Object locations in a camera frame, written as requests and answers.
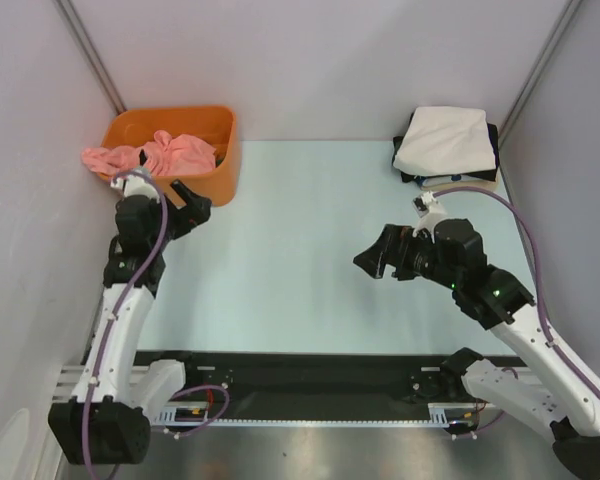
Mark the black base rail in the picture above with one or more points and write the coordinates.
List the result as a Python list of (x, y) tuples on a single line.
[(404, 377)]

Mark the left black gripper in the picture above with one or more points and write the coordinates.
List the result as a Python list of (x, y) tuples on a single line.
[(193, 214)]

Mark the orange plastic bin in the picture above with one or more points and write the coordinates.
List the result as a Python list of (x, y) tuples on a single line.
[(215, 124)]

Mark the white folded t shirt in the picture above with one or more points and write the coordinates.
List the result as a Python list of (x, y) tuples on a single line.
[(445, 140)]

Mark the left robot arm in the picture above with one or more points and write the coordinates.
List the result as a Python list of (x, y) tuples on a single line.
[(108, 416)]

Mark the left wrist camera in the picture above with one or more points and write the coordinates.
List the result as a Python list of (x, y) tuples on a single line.
[(137, 181)]

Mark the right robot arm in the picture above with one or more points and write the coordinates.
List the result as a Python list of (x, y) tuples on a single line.
[(567, 410)]

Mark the beige folded t shirt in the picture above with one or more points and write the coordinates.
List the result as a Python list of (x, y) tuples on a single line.
[(476, 183)]

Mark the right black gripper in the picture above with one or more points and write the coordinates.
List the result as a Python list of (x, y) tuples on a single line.
[(397, 252)]

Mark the pink t shirt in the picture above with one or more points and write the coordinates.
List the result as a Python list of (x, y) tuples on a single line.
[(164, 155)]

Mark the patterned folded t shirt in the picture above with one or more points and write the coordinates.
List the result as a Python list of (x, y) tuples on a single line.
[(434, 181)]

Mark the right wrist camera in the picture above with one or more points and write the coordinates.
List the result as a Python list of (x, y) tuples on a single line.
[(430, 212)]

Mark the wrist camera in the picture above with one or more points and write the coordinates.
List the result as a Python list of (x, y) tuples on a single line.
[(137, 181), (430, 212)]

